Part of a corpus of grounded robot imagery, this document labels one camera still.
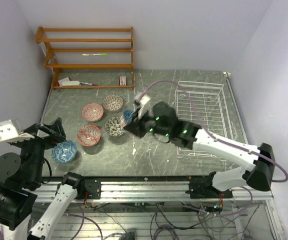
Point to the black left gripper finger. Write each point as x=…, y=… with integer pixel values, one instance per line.
x=55, y=129
x=49, y=141

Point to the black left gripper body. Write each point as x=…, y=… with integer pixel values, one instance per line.
x=38, y=142

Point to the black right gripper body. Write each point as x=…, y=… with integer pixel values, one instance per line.
x=145, y=124

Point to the blue triangle pattern bowl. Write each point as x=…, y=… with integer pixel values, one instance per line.
x=126, y=117

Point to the black leaf pattern bowl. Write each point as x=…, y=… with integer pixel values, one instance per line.
x=113, y=128

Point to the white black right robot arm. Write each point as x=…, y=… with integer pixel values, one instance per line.
x=255, y=163

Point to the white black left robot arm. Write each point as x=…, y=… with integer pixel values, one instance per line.
x=21, y=175

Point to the wooden shelf rack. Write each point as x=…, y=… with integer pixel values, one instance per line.
x=51, y=61

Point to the blue swirl pattern bowl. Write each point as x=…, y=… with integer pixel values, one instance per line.
x=64, y=152

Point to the red diamond pattern bowl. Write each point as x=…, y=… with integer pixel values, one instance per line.
x=89, y=135

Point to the red drop pattern bowl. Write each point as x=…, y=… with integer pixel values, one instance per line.
x=92, y=112

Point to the brown flower grid bowl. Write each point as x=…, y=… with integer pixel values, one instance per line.
x=113, y=102

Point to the white eraser block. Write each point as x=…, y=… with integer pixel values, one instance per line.
x=73, y=83

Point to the red white small box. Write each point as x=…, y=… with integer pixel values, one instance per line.
x=122, y=81

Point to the pink white marker pen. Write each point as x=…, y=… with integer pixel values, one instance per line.
x=89, y=84

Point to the green white marker pen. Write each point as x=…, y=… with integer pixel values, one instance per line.
x=94, y=54

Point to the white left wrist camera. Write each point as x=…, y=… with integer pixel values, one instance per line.
x=10, y=130

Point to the white wire dish rack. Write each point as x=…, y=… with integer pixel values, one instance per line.
x=204, y=103

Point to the aluminium rail base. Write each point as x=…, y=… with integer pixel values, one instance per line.
x=152, y=191

